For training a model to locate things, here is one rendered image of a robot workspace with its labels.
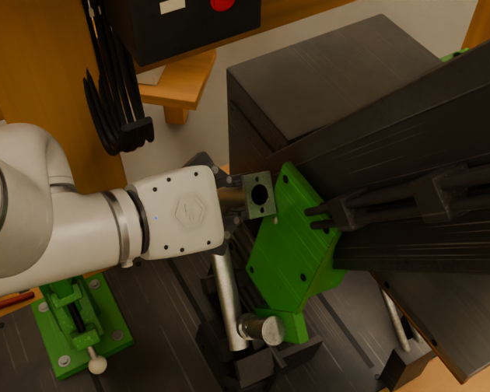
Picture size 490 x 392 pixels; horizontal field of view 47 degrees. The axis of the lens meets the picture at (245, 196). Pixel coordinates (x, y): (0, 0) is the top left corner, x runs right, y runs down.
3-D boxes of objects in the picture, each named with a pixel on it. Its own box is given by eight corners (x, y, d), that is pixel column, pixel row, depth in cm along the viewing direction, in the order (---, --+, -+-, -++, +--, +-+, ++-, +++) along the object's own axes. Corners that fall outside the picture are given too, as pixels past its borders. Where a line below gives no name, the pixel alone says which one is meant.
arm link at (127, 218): (127, 272, 60) (153, 265, 61) (110, 191, 59) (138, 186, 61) (103, 265, 67) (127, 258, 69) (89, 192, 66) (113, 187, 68)
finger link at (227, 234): (226, 240, 69) (271, 228, 72) (222, 215, 69) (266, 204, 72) (214, 239, 72) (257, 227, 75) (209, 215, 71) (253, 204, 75)
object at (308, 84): (407, 210, 111) (458, 71, 84) (276, 276, 101) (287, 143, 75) (352, 152, 121) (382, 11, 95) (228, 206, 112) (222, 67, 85)
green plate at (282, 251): (332, 314, 80) (391, 212, 66) (284, 333, 76) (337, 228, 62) (289, 255, 87) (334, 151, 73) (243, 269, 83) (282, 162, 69)
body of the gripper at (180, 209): (145, 271, 61) (232, 246, 67) (127, 179, 60) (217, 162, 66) (122, 264, 68) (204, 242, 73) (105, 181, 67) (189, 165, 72)
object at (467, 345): (552, 327, 73) (562, 316, 71) (459, 386, 68) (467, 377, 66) (369, 141, 95) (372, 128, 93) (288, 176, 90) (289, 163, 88)
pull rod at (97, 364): (111, 371, 87) (103, 356, 83) (93, 380, 86) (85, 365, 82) (99, 342, 90) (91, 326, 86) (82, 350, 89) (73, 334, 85)
